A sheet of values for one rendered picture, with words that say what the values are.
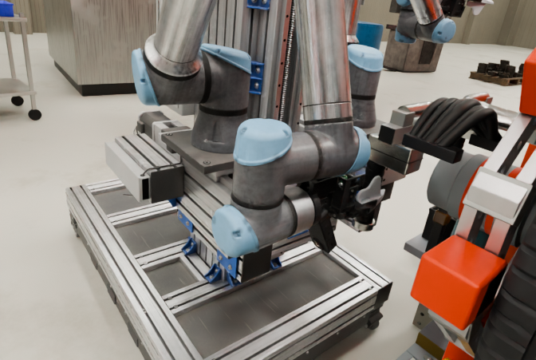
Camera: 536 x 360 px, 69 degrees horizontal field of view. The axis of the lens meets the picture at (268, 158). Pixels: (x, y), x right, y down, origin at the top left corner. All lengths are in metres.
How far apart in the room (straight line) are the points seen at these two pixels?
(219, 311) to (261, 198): 0.87
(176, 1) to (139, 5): 3.80
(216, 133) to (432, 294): 0.57
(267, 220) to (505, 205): 0.31
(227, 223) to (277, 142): 0.13
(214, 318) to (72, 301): 0.65
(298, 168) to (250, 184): 0.07
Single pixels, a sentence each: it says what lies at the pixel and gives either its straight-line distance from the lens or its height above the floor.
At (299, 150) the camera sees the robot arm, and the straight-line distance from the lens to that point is 0.53.
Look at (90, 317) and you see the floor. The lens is 1.70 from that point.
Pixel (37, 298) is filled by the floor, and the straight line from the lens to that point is 1.83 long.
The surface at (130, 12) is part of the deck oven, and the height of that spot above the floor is 0.86.
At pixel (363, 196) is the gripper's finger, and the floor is 0.85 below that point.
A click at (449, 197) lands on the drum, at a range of 0.84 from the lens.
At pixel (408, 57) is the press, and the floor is 0.30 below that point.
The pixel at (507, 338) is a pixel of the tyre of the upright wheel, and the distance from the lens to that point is 0.59.
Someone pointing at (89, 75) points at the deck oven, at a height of 0.23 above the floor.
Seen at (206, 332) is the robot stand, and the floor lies 0.21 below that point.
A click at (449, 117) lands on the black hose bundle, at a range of 0.67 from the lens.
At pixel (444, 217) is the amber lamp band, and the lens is 1.31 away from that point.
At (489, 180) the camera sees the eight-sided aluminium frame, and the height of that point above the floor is 0.97.
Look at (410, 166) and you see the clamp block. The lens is 0.72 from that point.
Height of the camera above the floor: 1.17
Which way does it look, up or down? 23 degrees down
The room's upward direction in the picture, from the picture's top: 6 degrees clockwise
